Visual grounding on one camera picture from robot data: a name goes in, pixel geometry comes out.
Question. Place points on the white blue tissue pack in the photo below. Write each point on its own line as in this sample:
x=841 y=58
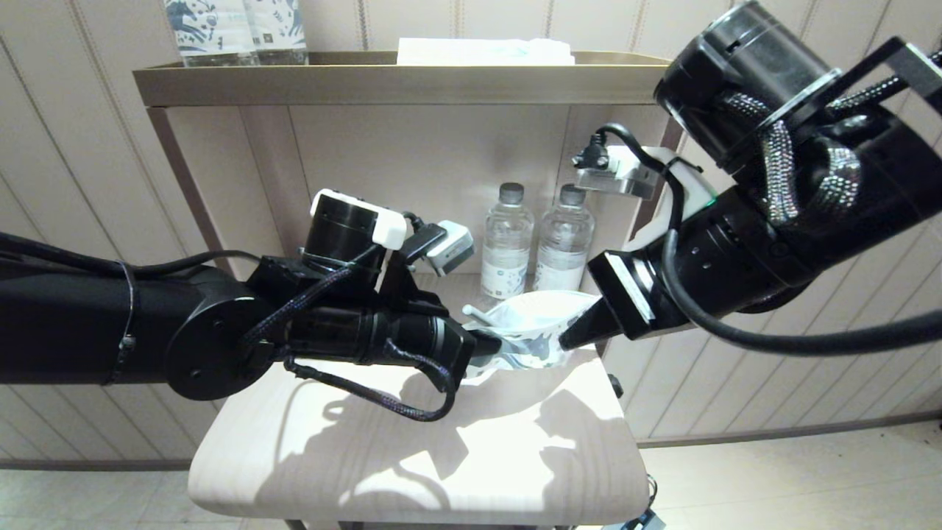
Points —
x=478 y=51

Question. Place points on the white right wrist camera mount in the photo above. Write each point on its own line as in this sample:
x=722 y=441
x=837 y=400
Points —
x=640 y=173

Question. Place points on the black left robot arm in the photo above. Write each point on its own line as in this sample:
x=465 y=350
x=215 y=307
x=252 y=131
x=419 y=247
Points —
x=73 y=324

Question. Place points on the clear water bottle black cap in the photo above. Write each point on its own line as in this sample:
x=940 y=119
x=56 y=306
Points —
x=505 y=250
x=563 y=243

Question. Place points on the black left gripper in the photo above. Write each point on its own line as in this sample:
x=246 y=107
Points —
x=458 y=350

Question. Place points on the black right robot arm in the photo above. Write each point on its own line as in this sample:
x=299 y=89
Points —
x=809 y=162

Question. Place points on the white toothbrush with dark head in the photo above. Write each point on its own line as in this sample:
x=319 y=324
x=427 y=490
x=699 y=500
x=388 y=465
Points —
x=477 y=315

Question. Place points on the black blue plastic part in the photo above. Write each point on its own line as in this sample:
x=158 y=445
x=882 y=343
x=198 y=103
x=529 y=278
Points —
x=640 y=521

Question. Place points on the beige wooden shelf cabinet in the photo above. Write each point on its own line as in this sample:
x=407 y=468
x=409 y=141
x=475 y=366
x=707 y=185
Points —
x=412 y=162

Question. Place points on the blue patterned plastic bag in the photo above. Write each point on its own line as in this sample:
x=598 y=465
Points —
x=537 y=324

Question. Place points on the small black cabinet knob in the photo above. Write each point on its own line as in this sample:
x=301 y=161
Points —
x=615 y=385

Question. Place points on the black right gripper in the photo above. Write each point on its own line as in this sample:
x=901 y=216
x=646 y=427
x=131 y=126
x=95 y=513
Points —
x=633 y=294

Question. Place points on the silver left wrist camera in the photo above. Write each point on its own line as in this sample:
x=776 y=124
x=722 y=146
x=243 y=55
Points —
x=452 y=250

